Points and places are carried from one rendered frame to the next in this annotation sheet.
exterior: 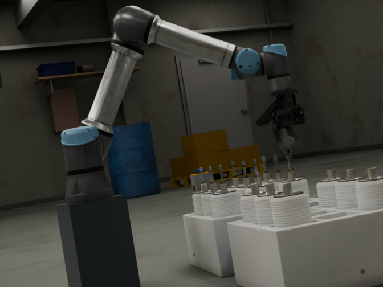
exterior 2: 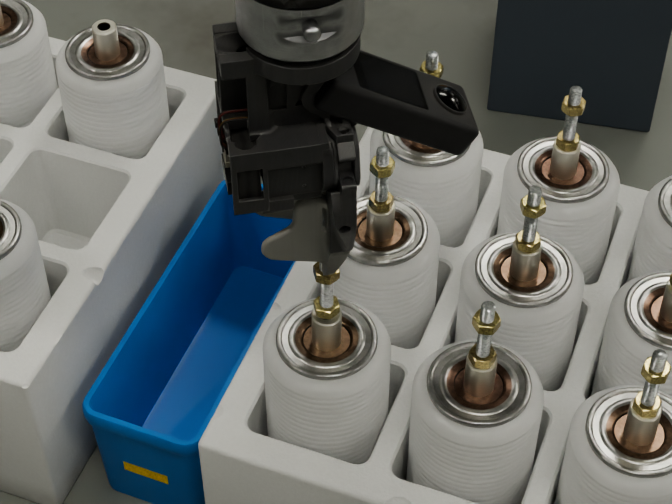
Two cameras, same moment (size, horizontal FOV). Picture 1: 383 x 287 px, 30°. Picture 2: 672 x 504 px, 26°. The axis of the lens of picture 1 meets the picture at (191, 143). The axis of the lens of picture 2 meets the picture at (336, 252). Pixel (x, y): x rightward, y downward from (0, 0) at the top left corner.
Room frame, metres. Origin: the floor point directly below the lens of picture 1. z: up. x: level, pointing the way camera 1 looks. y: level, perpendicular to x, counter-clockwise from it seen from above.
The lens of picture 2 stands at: (2.75, -0.85, 1.10)
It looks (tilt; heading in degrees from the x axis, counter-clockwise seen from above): 48 degrees down; 126
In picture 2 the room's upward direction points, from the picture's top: straight up
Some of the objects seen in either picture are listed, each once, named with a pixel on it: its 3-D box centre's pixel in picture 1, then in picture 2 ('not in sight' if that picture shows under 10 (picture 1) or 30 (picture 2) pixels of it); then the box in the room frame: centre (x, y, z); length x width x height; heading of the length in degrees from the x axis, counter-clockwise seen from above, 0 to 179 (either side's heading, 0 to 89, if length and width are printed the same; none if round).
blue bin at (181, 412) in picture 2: not in sight; (216, 343); (2.18, -0.25, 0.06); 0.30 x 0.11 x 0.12; 104
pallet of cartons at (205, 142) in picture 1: (214, 156); not in sight; (9.64, -0.28, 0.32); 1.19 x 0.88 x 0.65; 114
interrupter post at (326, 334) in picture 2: (291, 176); (326, 328); (2.35, -0.31, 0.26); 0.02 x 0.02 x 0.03
